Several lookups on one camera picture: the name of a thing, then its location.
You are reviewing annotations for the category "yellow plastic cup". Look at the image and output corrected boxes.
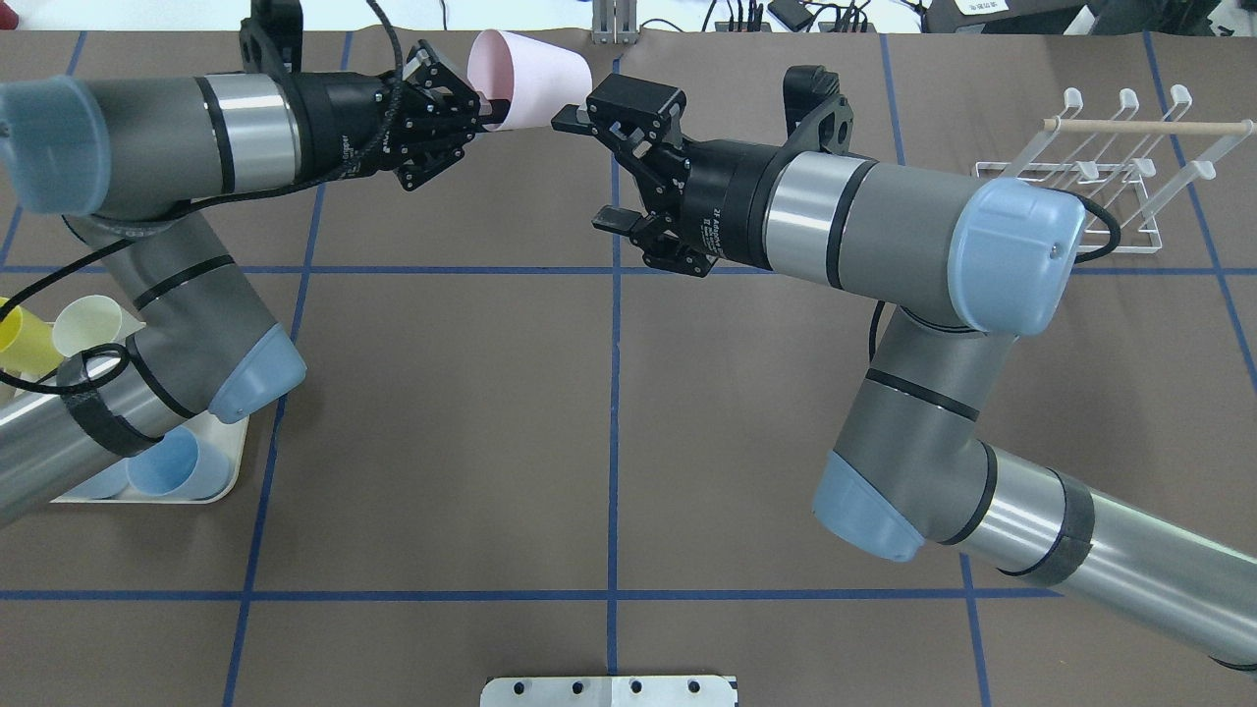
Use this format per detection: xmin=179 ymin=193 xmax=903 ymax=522
xmin=1 ymin=307 xmax=64 ymax=382

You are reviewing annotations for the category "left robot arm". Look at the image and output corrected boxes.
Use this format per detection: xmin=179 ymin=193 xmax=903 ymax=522
xmin=1 ymin=28 xmax=509 ymax=525

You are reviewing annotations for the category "light blue cup outer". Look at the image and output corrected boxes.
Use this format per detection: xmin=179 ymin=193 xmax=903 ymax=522
xmin=60 ymin=460 xmax=129 ymax=501

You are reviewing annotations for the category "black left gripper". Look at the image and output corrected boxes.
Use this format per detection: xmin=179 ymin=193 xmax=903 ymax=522
xmin=287 ymin=40 xmax=512 ymax=191

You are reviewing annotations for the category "light blue cup inner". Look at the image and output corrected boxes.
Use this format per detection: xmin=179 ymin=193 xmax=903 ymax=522
xmin=129 ymin=428 xmax=233 ymax=501

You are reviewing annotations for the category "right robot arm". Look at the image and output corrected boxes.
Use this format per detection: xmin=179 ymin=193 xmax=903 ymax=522
xmin=552 ymin=65 xmax=1256 ymax=676

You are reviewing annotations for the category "cream plastic tray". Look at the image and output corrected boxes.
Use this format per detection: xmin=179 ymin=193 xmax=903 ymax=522
xmin=1 ymin=386 xmax=248 ymax=515

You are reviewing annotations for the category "white wire cup rack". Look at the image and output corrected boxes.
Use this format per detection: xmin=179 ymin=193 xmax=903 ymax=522
xmin=970 ymin=84 xmax=1254 ymax=254

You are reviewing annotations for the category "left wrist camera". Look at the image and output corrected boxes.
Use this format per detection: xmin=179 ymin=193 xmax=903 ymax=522
xmin=239 ymin=1 xmax=302 ymax=75

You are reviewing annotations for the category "aluminium frame post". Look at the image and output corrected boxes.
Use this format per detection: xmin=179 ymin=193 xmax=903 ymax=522
xmin=590 ymin=0 xmax=640 ymax=45

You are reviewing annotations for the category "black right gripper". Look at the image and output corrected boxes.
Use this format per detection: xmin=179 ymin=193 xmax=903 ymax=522
xmin=551 ymin=75 xmax=778 ymax=277

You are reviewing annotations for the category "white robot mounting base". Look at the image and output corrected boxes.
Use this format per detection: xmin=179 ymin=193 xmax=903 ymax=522
xmin=479 ymin=676 xmax=740 ymax=706

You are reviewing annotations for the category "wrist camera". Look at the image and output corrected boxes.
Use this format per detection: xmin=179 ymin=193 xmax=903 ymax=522
xmin=783 ymin=65 xmax=854 ymax=155
xmin=239 ymin=1 xmax=302 ymax=75

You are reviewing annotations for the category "pink plastic cup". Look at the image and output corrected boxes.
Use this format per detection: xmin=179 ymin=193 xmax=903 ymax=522
xmin=468 ymin=28 xmax=592 ymax=131

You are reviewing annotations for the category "light blue cup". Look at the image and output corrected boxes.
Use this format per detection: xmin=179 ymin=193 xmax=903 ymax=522
xmin=60 ymin=460 xmax=129 ymax=501
xmin=129 ymin=428 xmax=233 ymax=501

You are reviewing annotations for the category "pale green plastic cup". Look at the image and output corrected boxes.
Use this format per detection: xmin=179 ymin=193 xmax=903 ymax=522
xmin=52 ymin=294 xmax=145 ymax=357

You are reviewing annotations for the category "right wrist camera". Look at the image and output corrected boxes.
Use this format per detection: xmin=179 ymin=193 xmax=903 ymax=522
xmin=783 ymin=65 xmax=854 ymax=155

